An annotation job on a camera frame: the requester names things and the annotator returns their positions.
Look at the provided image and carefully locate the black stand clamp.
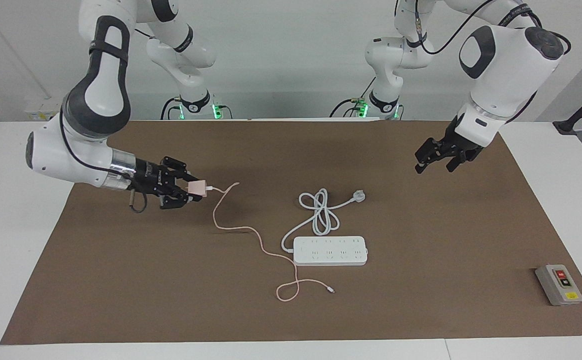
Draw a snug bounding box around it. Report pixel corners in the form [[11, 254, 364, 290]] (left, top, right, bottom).
[[552, 80, 582, 136]]

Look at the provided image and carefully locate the white wall socket box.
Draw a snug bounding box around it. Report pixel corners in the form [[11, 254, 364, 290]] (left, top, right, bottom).
[[27, 104, 63, 122]]

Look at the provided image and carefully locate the grey on-off switch box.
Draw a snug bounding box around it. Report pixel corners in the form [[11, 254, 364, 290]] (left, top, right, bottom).
[[535, 264, 582, 307]]

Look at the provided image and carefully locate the brown table mat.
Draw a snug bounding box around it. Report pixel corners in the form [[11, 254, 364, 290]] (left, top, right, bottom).
[[0, 119, 582, 346]]

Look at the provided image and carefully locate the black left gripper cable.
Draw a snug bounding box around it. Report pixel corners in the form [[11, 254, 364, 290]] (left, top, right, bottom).
[[413, 0, 572, 123]]

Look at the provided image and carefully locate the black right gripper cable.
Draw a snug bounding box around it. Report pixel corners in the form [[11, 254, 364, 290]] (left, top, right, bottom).
[[58, 100, 148, 214]]

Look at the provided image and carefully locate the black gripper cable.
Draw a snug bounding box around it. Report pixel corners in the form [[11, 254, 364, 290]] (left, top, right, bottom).
[[58, 100, 148, 214], [413, 0, 572, 123]]

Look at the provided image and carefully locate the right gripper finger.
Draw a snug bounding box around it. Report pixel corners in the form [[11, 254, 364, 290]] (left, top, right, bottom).
[[160, 189, 203, 210], [161, 156, 206, 185]]

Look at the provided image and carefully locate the white power strip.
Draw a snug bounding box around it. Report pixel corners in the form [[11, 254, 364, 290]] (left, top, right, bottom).
[[292, 236, 369, 267]]

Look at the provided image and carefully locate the white power strip cord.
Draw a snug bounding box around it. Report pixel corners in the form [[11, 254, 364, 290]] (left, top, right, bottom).
[[280, 188, 368, 253]]

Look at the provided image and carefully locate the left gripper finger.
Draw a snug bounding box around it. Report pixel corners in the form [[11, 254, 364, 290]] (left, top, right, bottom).
[[446, 149, 472, 173], [415, 137, 442, 174]]

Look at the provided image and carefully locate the black power cable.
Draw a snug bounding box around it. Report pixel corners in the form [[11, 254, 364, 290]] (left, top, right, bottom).
[[160, 96, 182, 121], [329, 77, 377, 119]]

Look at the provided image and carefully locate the pink charging cable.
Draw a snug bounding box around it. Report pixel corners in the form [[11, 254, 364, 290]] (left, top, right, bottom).
[[206, 182, 336, 302]]

